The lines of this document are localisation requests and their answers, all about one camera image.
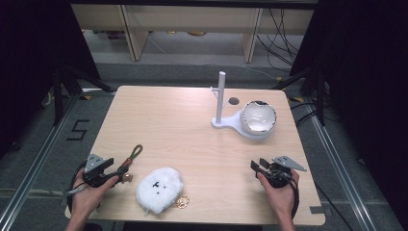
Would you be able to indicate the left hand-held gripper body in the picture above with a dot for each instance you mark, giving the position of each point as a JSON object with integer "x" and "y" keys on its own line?
{"x": 93, "y": 174}

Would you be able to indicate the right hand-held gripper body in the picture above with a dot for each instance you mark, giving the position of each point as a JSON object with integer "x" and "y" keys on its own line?
{"x": 282, "y": 174}

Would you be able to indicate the white plush pouch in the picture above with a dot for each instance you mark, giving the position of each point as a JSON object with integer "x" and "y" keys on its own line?
{"x": 158, "y": 190}

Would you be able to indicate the white hanger stand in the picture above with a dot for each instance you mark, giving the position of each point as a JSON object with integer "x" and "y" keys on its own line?
{"x": 221, "y": 96}

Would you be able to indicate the person's right hand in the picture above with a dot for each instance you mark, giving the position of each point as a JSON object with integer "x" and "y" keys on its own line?
{"x": 280, "y": 197}

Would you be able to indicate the person's left hand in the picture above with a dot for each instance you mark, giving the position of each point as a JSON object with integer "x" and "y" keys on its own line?
{"x": 88, "y": 197}

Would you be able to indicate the black tripod stand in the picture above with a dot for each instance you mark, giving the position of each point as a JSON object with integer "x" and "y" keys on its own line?
{"x": 317, "y": 93}
{"x": 59, "y": 93}

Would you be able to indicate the dark curtain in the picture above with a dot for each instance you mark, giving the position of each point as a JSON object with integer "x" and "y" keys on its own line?
{"x": 35, "y": 64}
{"x": 369, "y": 80}

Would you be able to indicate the yellow object under furniture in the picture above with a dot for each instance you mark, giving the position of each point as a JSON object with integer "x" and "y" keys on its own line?
{"x": 196, "y": 33}

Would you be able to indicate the light wooden furniture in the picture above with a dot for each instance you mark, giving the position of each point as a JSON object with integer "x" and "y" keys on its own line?
{"x": 192, "y": 19}

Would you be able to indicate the aluminium floor rail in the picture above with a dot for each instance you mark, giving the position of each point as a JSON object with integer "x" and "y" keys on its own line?
{"x": 340, "y": 173}
{"x": 35, "y": 163}

